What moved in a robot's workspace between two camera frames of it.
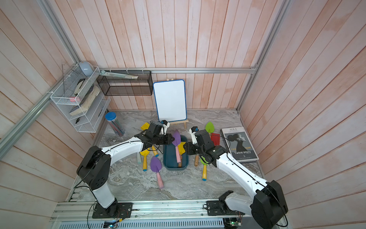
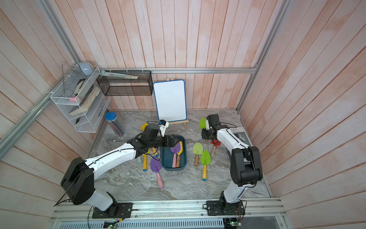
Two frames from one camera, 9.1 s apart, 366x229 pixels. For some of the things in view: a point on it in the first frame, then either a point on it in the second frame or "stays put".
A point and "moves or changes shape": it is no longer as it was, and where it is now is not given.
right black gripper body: x=195 y=149 to x=206 y=134
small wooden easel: x=182 y=121 stays put
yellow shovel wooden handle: x=181 y=151 moves or changes shape
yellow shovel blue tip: x=145 y=153 stays put
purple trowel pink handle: x=176 y=140 moves or changes shape
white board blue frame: x=170 y=98 stays put
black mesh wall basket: x=116 y=86 stays put
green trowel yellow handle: x=204 y=168 stays put
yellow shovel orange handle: x=155 y=152 stays put
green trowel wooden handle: x=209 y=128 moves or changes shape
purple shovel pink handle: x=156 y=165 stays put
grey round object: x=86 y=68 stays put
